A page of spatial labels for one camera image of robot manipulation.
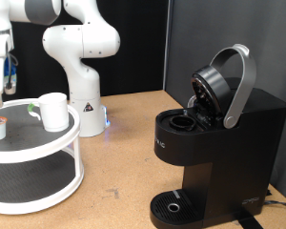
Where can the black Keurig coffee machine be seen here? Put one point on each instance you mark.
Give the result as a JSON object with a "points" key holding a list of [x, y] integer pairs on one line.
{"points": [[238, 159]]}

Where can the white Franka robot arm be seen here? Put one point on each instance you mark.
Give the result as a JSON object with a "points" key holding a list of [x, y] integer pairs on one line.
{"points": [[82, 41]]}

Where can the white two-tier turntable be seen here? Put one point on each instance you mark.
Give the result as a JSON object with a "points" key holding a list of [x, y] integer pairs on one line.
{"points": [[28, 136]]}

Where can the black curtain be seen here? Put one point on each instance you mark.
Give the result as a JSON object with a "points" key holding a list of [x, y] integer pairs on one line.
{"points": [[139, 47]]}

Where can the black drip tray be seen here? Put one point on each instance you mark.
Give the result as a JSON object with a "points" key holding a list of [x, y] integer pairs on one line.
{"points": [[163, 206]]}

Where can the grey partition panel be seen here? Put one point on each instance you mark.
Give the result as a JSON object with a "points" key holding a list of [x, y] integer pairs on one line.
{"points": [[197, 31]]}

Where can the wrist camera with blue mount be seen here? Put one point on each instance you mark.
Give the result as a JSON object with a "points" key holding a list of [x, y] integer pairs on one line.
{"points": [[10, 87]]}

